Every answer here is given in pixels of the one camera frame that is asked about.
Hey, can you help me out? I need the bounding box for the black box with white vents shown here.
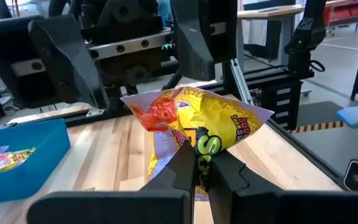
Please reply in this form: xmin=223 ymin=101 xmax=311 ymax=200
xmin=253 ymin=79 xmax=304 ymax=131

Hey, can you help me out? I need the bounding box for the wooden background table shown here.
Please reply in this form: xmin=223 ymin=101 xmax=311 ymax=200
xmin=237 ymin=4 xmax=306 ymax=68

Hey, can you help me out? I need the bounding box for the black articulated stand pole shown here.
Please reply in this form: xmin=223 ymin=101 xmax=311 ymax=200
xmin=283 ymin=0 xmax=326 ymax=80

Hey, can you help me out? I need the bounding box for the blue plastic tray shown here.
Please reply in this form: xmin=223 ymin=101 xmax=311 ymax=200
xmin=0 ymin=118 xmax=71 ymax=207

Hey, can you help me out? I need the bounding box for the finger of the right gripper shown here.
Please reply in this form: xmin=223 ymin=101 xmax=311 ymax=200
xmin=0 ymin=14 xmax=110 ymax=110
xmin=171 ymin=0 xmax=238 ymax=82

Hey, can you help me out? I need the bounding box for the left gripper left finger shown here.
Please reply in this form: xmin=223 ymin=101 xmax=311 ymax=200
xmin=26 ymin=141 xmax=197 ymax=224

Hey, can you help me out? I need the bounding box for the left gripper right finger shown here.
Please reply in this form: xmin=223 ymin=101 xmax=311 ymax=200
xmin=208 ymin=149 xmax=358 ymax=224

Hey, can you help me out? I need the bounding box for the red storage rack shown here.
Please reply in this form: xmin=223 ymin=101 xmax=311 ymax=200
xmin=323 ymin=0 xmax=358 ymax=27

